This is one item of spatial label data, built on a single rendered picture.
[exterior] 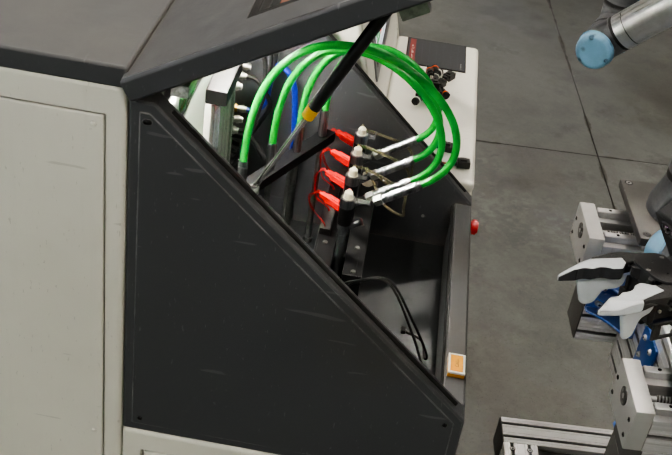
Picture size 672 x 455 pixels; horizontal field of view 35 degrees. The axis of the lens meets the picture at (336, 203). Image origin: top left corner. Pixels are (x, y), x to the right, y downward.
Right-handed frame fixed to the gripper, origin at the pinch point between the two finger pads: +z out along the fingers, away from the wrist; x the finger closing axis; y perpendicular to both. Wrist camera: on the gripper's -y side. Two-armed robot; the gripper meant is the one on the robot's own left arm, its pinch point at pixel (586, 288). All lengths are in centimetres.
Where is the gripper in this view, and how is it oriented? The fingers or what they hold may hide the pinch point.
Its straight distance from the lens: 129.3
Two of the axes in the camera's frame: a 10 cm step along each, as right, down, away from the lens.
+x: -4.1, -4.4, 8.0
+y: -0.7, 8.9, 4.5
